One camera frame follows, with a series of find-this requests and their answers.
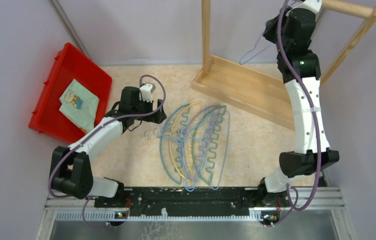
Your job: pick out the green wavy hanger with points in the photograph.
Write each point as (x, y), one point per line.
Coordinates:
(212, 152)

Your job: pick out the purple wavy hanger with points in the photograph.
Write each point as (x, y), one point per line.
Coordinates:
(209, 119)

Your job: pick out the yellow wavy hanger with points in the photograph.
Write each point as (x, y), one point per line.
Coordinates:
(179, 121)

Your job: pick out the wooden hanger rack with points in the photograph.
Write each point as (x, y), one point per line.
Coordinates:
(256, 92)

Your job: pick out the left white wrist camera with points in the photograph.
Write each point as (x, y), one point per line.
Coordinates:
(146, 92)

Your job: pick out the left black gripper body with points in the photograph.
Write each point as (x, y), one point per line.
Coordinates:
(144, 107)

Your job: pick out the red plastic bin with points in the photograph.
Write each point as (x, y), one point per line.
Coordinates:
(69, 64)

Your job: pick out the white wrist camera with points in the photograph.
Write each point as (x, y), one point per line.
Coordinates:
(310, 4)
(146, 92)

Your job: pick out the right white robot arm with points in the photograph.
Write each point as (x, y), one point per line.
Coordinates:
(301, 75)

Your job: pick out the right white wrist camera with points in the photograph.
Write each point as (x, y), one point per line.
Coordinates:
(310, 4)

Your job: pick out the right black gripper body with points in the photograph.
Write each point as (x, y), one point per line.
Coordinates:
(270, 32)

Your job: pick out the light green printed cloth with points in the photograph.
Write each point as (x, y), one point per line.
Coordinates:
(79, 105)

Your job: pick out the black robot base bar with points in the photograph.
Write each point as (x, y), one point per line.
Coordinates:
(202, 202)

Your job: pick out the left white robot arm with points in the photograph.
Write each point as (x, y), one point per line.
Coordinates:
(71, 172)

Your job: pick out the teal blue wavy hanger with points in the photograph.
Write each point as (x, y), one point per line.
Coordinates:
(165, 146)

